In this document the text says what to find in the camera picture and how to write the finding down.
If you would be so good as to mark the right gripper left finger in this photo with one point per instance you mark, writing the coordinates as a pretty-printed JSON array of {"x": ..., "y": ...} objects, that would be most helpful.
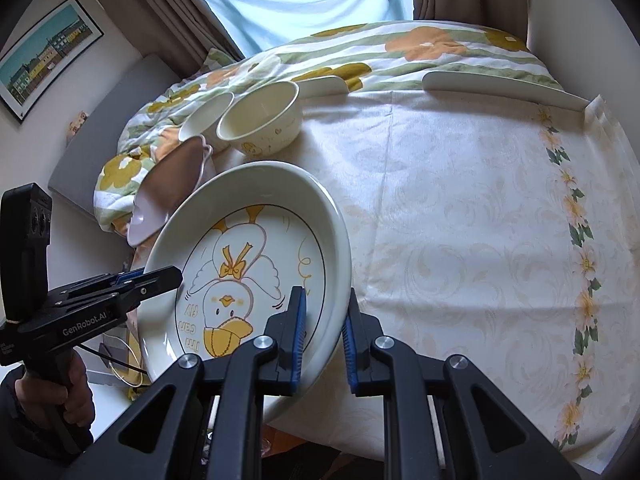
[{"x": 203, "y": 419}]

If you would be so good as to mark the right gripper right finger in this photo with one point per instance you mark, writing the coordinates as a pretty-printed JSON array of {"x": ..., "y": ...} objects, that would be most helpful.
[{"x": 443, "y": 419}]

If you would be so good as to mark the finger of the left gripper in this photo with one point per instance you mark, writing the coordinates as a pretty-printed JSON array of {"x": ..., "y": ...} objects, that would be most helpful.
[
  {"x": 149, "y": 285},
  {"x": 128, "y": 276}
]

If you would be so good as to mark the pink eared plate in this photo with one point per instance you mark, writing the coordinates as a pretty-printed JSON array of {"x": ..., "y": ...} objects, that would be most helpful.
[{"x": 171, "y": 181}]

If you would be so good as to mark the duck pattern cream plate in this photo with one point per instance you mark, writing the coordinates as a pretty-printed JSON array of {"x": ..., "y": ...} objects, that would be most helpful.
[{"x": 242, "y": 242}]

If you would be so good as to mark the cream bowl with duck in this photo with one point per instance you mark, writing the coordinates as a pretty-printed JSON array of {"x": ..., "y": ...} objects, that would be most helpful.
[{"x": 265, "y": 121}]

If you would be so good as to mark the person's left hand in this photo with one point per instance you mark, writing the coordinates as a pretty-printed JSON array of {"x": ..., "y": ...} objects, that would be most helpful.
[{"x": 36, "y": 395}]

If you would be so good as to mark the grey headboard panel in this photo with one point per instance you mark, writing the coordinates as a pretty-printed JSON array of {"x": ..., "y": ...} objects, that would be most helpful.
[{"x": 74, "y": 176}]

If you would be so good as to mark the small white ribbed bowl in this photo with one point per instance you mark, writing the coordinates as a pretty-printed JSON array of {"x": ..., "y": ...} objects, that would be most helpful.
[{"x": 205, "y": 119}]

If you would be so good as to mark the cream floral tablecloth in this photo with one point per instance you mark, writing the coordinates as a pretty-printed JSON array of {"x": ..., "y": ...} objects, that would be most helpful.
[{"x": 502, "y": 230}]

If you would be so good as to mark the framed city picture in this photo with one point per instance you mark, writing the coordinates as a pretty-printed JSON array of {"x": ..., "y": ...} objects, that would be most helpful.
[{"x": 42, "y": 54}]

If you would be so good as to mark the brown drape left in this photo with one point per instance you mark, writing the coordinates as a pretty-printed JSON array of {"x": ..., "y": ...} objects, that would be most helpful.
[{"x": 182, "y": 32}]

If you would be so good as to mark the floral green striped quilt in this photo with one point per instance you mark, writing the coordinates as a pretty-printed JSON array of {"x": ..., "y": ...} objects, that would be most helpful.
[{"x": 368, "y": 57}]

